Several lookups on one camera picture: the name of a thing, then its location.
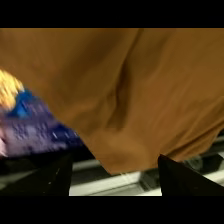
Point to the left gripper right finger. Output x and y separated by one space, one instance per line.
180 180

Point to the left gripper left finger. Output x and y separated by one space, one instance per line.
53 180

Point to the brown garment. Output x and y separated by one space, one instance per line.
126 86

